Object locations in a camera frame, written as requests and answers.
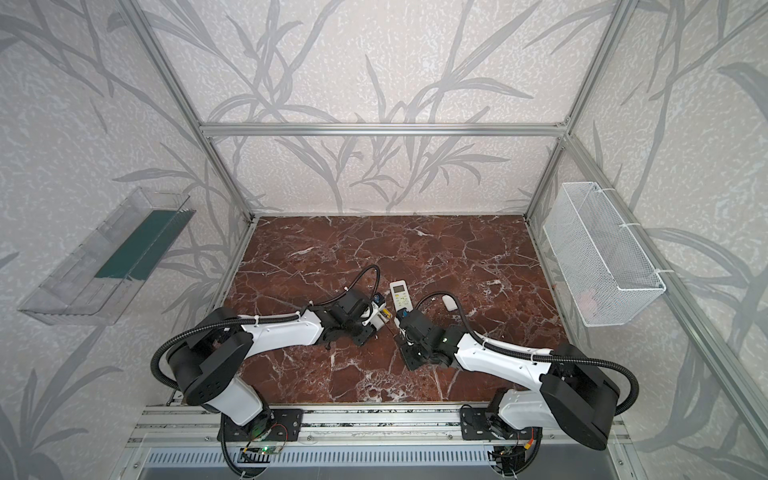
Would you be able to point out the aluminium frame crossbar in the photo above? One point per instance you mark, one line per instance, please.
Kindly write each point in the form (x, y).
(383, 129)

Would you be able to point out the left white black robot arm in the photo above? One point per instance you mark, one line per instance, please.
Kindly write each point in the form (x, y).
(203, 363)

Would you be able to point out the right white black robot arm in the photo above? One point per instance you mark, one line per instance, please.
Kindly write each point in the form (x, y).
(562, 387)

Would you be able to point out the aluminium mounting rail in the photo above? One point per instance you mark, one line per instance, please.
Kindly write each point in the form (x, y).
(322, 425)

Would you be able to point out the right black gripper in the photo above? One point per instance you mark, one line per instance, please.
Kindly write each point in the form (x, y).
(409, 335)

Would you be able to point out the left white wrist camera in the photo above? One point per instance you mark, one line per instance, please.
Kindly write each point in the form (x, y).
(378, 303)

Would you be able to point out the white battery cover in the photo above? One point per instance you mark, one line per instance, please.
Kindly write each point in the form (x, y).
(449, 303)

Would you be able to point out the clear plastic wall bin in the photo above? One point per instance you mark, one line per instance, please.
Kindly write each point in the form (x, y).
(97, 281)

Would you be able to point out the white wire mesh basket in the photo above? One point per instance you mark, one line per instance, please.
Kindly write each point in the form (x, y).
(608, 274)

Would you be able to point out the white remote control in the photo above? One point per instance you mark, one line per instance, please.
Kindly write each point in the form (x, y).
(379, 318)
(400, 296)

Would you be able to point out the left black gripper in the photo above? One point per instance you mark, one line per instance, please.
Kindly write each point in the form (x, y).
(365, 327)

